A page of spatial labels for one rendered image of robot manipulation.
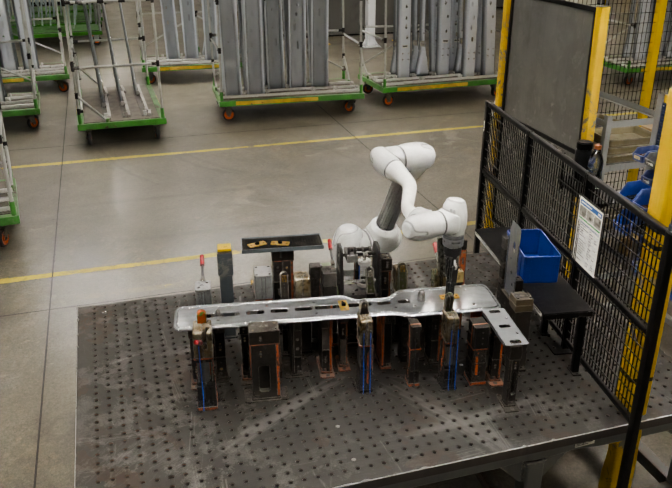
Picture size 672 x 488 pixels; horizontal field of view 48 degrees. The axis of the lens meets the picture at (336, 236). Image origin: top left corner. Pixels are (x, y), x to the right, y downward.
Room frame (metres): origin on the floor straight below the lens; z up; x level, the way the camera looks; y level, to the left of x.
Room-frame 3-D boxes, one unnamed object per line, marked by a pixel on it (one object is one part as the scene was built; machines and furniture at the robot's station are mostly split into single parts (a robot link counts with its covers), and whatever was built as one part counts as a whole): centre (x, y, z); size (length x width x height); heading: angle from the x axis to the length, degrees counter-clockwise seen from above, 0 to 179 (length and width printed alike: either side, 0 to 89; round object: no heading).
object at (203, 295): (2.89, 0.58, 0.88); 0.11 x 0.10 x 0.36; 9
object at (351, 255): (3.04, -0.10, 0.94); 0.18 x 0.13 x 0.49; 99
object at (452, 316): (2.68, -0.47, 0.87); 0.12 x 0.09 x 0.35; 9
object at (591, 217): (2.87, -1.05, 1.30); 0.23 x 0.02 x 0.31; 9
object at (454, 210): (2.88, -0.48, 1.39); 0.13 x 0.11 x 0.16; 119
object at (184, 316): (2.81, -0.01, 1.00); 1.38 x 0.22 x 0.02; 99
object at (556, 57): (5.30, -1.47, 1.00); 1.34 x 0.14 x 2.00; 17
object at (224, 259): (3.08, 0.50, 0.92); 0.08 x 0.08 x 0.44; 9
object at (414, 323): (2.69, -0.33, 0.84); 0.11 x 0.08 x 0.29; 9
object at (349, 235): (3.61, -0.07, 0.92); 0.18 x 0.16 x 0.22; 119
